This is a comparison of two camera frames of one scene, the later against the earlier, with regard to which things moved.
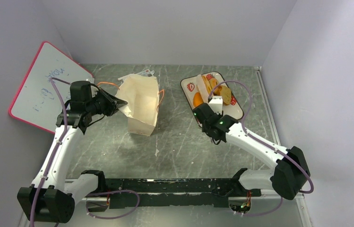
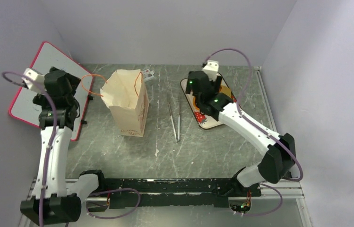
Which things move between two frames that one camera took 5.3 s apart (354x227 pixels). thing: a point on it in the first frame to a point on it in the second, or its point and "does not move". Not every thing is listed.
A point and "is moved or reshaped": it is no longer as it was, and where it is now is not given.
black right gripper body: x=204 y=112 to x=200 y=102
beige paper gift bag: x=141 y=92 is moved or reshaped
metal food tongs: x=202 y=88 is moved or reshaped
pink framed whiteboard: x=45 y=86 does not move
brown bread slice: x=226 y=93 does not move
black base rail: x=175 y=192 does not move
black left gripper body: x=97 y=105 to x=74 y=82
